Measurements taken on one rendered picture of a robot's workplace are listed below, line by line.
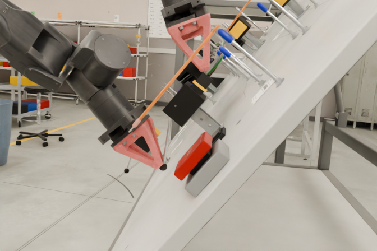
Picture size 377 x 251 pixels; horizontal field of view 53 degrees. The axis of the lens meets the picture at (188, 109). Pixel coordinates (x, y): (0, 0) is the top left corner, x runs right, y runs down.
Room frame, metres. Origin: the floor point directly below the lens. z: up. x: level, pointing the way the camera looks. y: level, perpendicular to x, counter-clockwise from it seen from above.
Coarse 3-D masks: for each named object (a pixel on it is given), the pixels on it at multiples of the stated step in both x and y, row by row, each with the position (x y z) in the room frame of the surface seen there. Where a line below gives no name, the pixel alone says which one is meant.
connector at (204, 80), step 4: (200, 76) 0.58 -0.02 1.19; (204, 76) 0.58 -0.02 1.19; (208, 76) 0.58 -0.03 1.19; (196, 80) 0.58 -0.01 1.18; (200, 80) 0.58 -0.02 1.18; (204, 80) 0.58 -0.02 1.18; (208, 80) 0.58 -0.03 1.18; (212, 80) 0.58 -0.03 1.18; (200, 84) 0.58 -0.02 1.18; (204, 84) 0.58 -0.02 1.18; (208, 84) 0.58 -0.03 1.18; (192, 88) 0.58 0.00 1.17; (196, 88) 0.58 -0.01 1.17; (204, 88) 0.58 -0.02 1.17; (196, 92) 0.58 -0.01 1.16; (200, 92) 0.58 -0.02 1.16
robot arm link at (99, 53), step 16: (96, 32) 0.55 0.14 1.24; (80, 48) 0.54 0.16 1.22; (96, 48) 0.54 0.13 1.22; (112, 48) 0.55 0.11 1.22; (128, 48) 0.57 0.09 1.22; (80, 64) 0.56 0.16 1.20; (96, 64) 0.54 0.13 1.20; (112, 64) 0.54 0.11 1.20; (32, 80) 0.58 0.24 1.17; (48, 80) 0.57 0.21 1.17; (64, 80) 0.57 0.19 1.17; (96, 80) 0.56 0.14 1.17; (112, 80) 0.57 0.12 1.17
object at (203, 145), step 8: (200, 136) 0.43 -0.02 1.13; (208, 136) 0.42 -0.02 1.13; (200, 144) 0.38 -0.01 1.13; (208, 144) 0.38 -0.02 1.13; (192, 152) 0.39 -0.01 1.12; (200, 152) 0.38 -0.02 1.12; (208, 152) 0.40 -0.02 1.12; (184, 160) 0.39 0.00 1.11; (192, 160) 0.38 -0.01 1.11; (200, 160) 0.39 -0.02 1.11; (176, 168) 0.40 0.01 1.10; (184, 168) 0.39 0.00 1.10; (192, 168) 0.39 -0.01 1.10; (176, 176) 0.39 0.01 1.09; (184, 176) 0.39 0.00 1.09
